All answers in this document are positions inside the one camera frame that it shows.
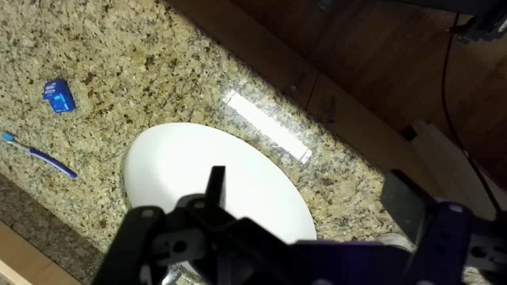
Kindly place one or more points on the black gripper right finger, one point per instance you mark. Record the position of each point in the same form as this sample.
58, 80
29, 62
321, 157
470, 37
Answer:
405, 203

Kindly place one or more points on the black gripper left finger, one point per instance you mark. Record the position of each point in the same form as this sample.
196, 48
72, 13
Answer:
216, 190

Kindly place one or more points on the silver tap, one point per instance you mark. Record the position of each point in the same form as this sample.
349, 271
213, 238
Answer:
180, 274

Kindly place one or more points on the white oval sink basin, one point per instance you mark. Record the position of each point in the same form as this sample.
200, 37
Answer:
222, 159

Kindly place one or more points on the white flat board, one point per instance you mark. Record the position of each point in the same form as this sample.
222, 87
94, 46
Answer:
454, 168

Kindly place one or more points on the brown wooden cabinet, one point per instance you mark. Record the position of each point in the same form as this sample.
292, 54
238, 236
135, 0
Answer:
295, 68

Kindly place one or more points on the blue white toothbrush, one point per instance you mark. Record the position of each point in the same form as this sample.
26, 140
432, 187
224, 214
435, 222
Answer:
42, 156

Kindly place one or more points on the small blue box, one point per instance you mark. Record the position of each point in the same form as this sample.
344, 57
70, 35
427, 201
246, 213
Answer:
59, 97

